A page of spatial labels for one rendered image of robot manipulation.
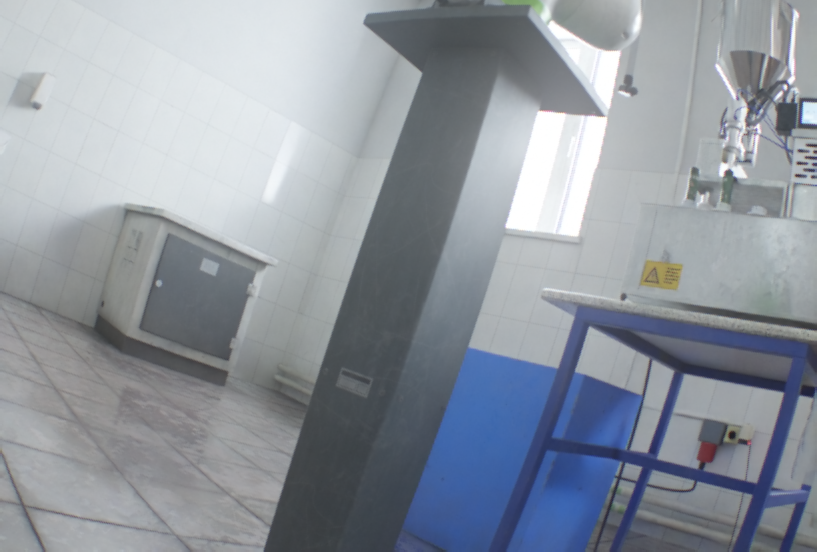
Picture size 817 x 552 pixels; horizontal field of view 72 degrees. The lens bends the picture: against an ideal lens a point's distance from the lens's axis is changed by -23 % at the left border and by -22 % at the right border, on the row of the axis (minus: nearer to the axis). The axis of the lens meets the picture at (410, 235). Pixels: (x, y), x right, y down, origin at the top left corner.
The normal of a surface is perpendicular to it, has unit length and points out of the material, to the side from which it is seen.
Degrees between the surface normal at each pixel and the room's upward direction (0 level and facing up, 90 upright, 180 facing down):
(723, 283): 90
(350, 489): 90
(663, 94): 90
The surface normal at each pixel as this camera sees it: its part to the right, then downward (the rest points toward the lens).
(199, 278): 0.68, 0.10
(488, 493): -0.66, -0.34
